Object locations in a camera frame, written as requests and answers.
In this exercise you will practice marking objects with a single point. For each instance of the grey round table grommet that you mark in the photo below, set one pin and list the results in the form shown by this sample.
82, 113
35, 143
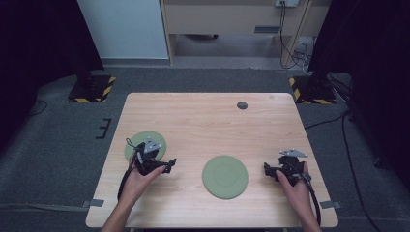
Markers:
242, 105

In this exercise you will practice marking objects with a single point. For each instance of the person's right hand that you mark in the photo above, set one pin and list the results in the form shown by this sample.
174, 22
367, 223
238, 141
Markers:
299, 195

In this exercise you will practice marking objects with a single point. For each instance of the light wooden desk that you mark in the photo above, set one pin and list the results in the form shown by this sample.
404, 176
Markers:
225, 19

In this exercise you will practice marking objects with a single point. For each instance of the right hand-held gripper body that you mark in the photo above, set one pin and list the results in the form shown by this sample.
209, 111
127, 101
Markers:
291, 167

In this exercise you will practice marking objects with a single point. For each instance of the green round plate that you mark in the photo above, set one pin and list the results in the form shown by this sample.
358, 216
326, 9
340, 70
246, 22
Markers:
225, 176
137, 140

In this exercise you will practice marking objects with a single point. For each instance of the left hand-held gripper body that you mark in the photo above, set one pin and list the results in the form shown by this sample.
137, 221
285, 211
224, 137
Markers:
146, 161

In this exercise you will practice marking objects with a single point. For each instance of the grey power strip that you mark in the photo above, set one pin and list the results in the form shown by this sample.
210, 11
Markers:
286, 3

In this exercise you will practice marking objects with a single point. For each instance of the person's left hand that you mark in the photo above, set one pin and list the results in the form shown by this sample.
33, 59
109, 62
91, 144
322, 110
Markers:
137, 187

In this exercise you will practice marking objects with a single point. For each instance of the black curtain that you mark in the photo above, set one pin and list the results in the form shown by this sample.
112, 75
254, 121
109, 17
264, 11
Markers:
374, 64
35, 48

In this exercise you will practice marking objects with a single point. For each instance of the black stand with striped base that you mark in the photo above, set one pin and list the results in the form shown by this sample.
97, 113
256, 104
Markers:
314, 90
92, 88

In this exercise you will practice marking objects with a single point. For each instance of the grey tape piece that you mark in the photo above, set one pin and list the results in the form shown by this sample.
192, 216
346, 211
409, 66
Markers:
330, 204
94, 203

